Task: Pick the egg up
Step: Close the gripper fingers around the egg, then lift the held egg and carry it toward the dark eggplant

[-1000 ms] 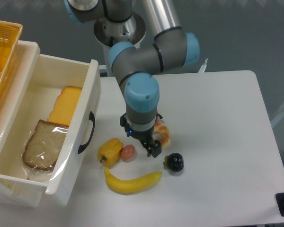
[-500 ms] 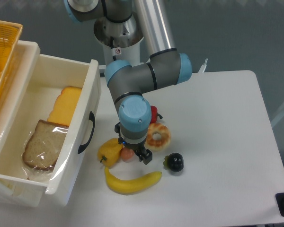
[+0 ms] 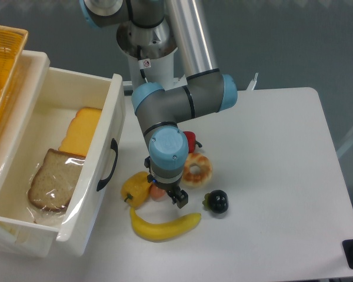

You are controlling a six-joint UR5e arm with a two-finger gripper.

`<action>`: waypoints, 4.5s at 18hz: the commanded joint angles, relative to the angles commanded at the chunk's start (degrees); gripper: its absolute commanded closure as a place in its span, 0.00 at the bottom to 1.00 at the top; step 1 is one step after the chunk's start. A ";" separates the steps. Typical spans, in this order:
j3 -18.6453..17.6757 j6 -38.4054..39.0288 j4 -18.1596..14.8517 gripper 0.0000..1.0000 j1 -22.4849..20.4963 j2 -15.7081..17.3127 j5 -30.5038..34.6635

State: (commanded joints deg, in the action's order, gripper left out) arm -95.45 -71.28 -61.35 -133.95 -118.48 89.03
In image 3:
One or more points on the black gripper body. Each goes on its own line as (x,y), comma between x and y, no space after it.
(170,185)

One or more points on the brown egg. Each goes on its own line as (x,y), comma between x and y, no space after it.
(156,193)

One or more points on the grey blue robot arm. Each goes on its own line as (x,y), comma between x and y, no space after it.
(152,30)

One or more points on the glazed bagel donut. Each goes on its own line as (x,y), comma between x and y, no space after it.
(197,170)

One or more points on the yellow bell pepper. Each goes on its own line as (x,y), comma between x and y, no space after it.
(136,189)

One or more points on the red bell pepper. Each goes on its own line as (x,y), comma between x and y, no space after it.
(192,141)

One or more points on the dark purple mangosteen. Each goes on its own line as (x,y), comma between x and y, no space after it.
(216,201)

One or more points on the yellow banana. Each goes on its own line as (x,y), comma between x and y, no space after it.
(163,231)

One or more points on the orange cake slice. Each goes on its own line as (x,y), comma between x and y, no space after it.
(80,132)

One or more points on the brown bread slice wrapped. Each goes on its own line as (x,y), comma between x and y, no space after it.
(54,183)

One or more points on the yellow woven basket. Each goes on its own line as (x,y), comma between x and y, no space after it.
(12,43)

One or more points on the black drawer handle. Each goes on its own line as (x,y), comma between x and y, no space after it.
(110,166)

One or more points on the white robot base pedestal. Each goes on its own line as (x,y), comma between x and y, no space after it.
(154,70)

